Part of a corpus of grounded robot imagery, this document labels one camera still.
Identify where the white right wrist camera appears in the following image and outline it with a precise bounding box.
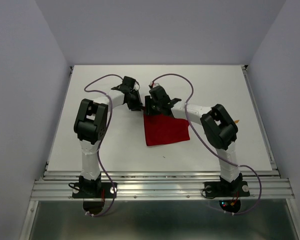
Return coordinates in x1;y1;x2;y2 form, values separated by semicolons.
149;81;160;89

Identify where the red cloth napkin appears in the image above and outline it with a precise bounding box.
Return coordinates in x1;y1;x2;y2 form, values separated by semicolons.
143;107;190;147

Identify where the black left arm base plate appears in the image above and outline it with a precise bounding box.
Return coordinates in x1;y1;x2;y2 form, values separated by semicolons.
68;182;117;200

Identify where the aluminium rail frame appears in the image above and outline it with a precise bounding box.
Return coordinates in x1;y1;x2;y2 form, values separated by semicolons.
21;65;300;240

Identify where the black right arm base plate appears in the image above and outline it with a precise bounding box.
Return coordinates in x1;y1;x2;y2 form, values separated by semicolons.
203;181;250;198

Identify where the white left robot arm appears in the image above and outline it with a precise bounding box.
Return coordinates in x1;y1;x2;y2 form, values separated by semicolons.
73;74;143;197

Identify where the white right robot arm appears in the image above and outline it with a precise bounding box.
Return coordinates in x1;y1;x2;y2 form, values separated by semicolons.
145;85;242;195

